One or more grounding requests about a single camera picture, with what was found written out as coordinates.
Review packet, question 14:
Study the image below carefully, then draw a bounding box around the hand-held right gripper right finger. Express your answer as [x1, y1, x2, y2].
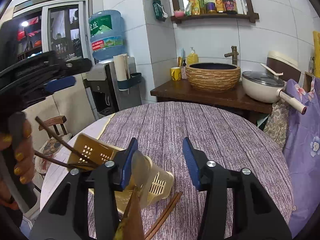
[182, 137, 292, 240]

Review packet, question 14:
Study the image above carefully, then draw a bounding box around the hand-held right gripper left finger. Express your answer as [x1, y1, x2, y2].
[29, 137, 139, 240]

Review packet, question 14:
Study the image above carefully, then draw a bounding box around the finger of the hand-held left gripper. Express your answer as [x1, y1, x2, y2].
[32, 51, 93, 80]
[15, 76, 76, 100]

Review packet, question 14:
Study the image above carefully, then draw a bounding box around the cream plastic utensil holder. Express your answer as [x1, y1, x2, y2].
[67, 132, 175, 208]

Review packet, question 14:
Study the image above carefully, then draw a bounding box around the wooden-handled metal spoon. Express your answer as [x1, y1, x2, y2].
[114, 151, 151, 240]

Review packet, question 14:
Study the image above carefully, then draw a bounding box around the dark wooden chopstick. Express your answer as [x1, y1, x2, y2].
[33, 150, 98, 170]
[144, 191, 181, 240]
[35, 116, 98, 168]
[147, 192, 183, 240]

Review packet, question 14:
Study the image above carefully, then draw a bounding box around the person's left hand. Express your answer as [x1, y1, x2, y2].
[0, 120, 34, 209]

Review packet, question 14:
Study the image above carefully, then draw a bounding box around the beige board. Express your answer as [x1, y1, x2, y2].
[21, 80, 98, 140]

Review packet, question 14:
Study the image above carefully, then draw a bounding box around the water dispenser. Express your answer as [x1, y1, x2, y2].
[86, 56, 143, 120]

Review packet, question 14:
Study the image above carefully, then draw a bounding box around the sliding glass window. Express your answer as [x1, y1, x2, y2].
[12, 0, 93, 63]

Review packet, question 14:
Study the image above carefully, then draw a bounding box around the blue water jug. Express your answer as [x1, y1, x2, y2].
[88, 10, 125, 61]

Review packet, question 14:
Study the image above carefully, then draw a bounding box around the white round table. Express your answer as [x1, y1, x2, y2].
[40, 112, 115, 230]

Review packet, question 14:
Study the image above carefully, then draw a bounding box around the wooden chair with cushion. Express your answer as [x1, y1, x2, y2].
[34, 115, 73, 193]

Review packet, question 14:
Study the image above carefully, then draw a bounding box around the dark wooden counter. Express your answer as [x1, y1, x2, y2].
[150, 79, 273, 114]

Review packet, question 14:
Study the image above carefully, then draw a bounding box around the woven pattern basin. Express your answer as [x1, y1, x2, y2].
[185, 63, 241, 92]

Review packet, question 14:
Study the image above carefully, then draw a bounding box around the yellow mug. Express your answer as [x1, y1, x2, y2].
[171, 67, 182, 81]

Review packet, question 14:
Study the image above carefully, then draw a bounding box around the paisley cloth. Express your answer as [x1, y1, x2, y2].
[264, 99, 290, 150]

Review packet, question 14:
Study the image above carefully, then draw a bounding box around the cream pan with glass lid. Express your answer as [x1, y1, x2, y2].
[242, 71, 307, 115]

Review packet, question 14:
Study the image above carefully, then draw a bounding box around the yellow soap dispenser bottle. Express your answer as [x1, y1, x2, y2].
[187, 47, 199, 65]

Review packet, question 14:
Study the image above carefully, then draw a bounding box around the purple floral cloth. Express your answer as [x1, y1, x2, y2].
[282, 76, 320, 238]

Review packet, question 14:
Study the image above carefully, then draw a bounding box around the brass faucet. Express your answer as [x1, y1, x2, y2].
[224, 46, 240, 65]

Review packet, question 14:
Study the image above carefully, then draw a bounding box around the yellow green seasoning packet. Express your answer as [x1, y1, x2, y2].
[185, 0, 200, 16]

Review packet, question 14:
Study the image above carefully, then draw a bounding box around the cream rice cooker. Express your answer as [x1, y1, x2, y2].
[266, 50, 302, 82]

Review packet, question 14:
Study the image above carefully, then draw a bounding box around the green cooking oil bottle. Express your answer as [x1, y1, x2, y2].
[196, 0, 207, 15]

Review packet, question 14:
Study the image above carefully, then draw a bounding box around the wooden framed mirror shelf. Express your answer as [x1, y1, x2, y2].
[164, 0, 259, 24]

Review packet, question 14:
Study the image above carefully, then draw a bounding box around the purple label sauce bottle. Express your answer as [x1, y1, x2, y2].
[204, 0, 217, 14]

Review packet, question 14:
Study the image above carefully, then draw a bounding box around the dark soy sauce bottle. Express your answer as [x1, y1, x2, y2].
[222, 0, 238, 14]

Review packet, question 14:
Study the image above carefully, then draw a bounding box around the yellow roll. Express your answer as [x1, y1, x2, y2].
[312, 31, 320, 63]

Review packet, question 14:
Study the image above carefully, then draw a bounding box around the green wall packet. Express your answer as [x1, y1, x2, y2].
[152, 0, 168, 22]

